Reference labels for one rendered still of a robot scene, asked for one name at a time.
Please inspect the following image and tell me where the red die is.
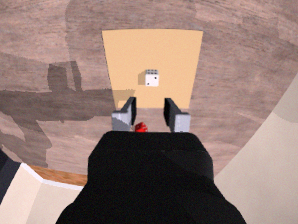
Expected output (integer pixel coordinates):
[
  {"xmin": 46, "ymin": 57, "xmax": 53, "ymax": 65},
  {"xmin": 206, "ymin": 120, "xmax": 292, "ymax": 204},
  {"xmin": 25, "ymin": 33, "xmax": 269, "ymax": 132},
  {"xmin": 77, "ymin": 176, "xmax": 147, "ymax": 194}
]
[{"xmin": 135, "ymin": 122, "xmax": 147, "ymax": 132}]

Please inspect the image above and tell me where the white die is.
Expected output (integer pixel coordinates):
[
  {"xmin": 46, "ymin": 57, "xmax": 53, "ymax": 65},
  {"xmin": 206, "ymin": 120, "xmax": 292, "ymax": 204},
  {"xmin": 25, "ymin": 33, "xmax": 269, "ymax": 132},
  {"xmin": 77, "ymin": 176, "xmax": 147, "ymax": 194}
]
[{"xmin": 145, "ymin": 69, "xmax": 159, "ymax": 86}]

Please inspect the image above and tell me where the tan flat mat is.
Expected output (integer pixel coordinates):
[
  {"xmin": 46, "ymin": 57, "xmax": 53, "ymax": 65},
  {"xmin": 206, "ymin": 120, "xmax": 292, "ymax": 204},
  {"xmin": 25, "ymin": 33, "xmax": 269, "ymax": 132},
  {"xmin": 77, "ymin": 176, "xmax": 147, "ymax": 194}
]
[{"xmin": 102, "ymin": 28, "xmax": 203, "ymax": 108}]

